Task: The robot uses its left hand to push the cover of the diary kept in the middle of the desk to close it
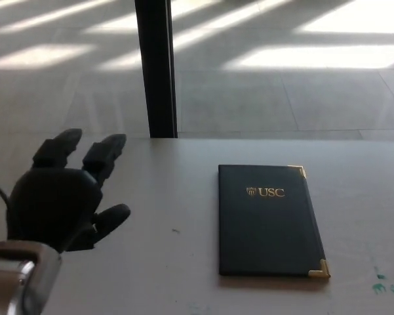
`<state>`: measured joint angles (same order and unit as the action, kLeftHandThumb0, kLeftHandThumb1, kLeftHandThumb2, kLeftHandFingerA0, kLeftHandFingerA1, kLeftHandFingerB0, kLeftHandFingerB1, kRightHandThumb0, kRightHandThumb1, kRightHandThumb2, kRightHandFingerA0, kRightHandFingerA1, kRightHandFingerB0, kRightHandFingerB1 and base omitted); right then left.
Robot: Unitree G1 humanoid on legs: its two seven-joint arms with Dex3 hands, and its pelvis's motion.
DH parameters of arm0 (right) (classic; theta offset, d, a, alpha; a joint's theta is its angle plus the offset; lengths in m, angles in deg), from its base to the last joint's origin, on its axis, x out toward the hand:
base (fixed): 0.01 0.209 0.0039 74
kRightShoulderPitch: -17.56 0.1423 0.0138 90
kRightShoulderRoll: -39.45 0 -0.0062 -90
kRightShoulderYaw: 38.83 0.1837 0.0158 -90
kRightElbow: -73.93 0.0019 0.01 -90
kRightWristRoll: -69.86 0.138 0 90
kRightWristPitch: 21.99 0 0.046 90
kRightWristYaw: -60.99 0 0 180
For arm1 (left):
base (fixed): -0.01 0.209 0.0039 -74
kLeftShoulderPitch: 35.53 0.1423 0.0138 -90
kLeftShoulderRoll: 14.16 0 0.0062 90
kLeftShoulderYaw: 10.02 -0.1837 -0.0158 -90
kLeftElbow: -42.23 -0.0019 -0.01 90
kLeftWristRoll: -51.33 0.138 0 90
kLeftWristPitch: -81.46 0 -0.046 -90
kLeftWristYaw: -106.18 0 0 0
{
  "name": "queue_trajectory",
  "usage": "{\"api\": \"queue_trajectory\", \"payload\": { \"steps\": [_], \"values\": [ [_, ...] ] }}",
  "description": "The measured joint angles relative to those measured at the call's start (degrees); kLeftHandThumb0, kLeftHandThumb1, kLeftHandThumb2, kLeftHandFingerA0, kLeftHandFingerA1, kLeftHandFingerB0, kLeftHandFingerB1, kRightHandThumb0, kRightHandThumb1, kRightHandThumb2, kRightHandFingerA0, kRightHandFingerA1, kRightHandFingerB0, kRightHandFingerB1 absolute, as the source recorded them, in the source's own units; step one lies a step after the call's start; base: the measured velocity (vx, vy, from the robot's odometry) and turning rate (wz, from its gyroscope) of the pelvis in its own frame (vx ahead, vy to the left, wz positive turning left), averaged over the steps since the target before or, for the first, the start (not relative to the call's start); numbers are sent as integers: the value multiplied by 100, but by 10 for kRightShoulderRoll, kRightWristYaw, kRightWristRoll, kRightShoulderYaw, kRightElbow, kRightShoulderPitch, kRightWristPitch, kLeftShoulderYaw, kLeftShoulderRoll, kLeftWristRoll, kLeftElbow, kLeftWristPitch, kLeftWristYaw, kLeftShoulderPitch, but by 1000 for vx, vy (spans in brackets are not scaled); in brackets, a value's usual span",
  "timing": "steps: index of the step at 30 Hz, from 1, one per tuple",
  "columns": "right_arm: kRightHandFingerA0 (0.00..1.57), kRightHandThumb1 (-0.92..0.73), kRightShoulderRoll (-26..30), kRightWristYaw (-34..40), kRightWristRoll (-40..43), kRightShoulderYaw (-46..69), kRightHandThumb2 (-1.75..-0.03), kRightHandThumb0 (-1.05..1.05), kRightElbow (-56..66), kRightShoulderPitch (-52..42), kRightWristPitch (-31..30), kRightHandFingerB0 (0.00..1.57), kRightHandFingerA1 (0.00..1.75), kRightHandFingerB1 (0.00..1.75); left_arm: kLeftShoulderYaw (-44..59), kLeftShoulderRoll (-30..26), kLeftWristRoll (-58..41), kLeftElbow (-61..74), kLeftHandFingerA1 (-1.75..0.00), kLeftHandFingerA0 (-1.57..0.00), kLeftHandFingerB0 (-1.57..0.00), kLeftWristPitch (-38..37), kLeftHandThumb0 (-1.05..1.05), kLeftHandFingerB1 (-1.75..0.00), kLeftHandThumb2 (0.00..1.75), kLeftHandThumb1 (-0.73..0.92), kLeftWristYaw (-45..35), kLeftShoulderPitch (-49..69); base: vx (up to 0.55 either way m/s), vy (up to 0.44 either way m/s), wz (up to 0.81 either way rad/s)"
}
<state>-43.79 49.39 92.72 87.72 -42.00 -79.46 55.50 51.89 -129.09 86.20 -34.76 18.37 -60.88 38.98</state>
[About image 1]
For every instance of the black diary with gold corners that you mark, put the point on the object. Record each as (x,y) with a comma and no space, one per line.
(268,223)

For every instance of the black vertical post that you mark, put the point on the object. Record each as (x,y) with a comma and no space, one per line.
(155,65)

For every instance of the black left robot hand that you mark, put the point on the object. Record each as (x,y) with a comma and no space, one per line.
(55,200)

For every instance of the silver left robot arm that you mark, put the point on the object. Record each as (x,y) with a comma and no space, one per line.
(16,279)

